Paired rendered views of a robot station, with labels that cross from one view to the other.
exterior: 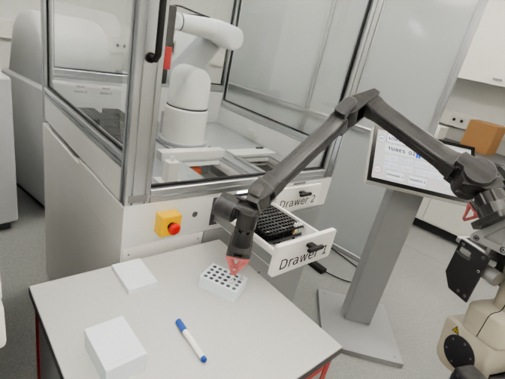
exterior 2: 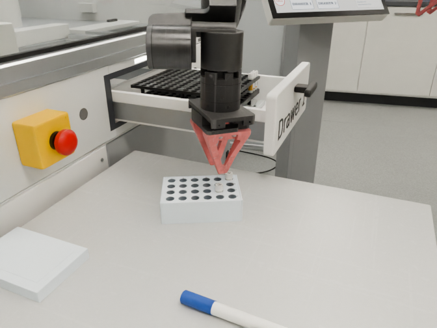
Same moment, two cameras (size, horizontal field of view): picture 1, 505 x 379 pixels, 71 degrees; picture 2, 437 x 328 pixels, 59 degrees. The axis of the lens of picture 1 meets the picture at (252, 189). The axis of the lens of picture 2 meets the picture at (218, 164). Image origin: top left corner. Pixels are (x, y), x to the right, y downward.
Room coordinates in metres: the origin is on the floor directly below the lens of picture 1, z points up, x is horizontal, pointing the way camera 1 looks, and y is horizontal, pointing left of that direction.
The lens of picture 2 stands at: (0.39, 0.20, 1.10)
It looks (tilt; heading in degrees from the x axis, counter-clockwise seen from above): 26 degrees down; 338
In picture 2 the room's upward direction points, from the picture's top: straight up
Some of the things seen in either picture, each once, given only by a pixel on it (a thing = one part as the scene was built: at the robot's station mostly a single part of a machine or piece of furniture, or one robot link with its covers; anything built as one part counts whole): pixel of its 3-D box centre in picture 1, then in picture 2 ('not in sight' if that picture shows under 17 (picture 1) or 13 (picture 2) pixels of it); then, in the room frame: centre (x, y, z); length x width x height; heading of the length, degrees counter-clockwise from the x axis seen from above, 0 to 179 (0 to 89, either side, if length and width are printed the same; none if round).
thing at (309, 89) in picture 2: (312, 247); (304, 88); (1.00, -0.23, 0.91); 0.07 x 0.04 x 0.01; 135
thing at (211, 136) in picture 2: (237, 259); (220, 141); (0.88, 0.00, 0.88); 0.07 x 0.07 x 0.09; 0
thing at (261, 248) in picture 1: (261, 222); (194, 96); (1.17, -0.06, 0.86); 0.40 x 0.26 x 0.06; 45
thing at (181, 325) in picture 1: (190, 339); (237, 316); (0.66, 0.07, 0.77); 0.14 x 0.02 x 0.02; 42
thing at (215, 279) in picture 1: (222, 282); (201, 198); (0.89, 0.03, 0.78); 0.12 x 0.08 x 0.04; 72
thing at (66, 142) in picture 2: (173, 228); (63, 141); (0.98, 0.22, 0.88); 0.04 x 0.03 x 0.04; 135
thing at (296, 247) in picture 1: (303, 250); (289, 103); (1.02, -0.21, 0.87); 0.29 x 0.02 x 0.11; 135
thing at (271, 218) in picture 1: (263, 222); (198, 94); (1.16, -0.07, 0.87); 0.22 x 0.18 x 0.06; 45
